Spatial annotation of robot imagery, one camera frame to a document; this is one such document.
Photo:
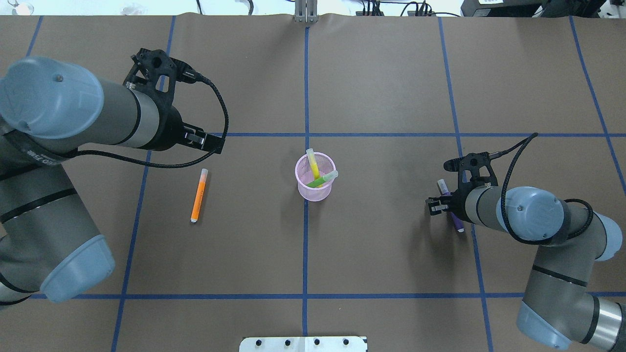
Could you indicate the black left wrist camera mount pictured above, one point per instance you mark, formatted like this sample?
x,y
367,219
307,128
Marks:
x,y
155,74

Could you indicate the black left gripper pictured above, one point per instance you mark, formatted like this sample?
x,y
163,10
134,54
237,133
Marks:
x,y
172,131

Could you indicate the purple highlighter pen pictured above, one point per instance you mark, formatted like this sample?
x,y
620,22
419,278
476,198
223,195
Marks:
x,y
444,191

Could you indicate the green highlighter pen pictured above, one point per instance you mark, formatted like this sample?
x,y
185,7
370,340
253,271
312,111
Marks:
x,y
322,180

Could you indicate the white pedestal column base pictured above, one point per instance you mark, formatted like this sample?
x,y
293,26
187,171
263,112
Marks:
x,y
304,344

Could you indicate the orange highlighter pen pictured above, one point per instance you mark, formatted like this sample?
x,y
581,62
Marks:
x,y
196,209

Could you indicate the aluminium frame post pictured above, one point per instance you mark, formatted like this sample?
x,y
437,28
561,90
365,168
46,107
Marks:
x,y
306,11

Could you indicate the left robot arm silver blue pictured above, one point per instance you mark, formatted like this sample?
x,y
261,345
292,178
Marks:
x,y
54,111

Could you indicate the yellow highlighter pen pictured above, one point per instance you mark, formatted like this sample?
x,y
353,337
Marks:
x,y
313,163

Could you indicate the pink mesh pen holder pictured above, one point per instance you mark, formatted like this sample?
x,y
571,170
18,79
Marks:
x,y
303,175

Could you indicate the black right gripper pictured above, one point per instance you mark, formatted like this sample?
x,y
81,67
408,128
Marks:
x,y
458,202

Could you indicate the black box with label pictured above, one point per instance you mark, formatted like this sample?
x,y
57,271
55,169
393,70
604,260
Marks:
x,y
500,8

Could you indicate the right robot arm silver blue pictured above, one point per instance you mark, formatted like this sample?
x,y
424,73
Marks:
x,y
556,309

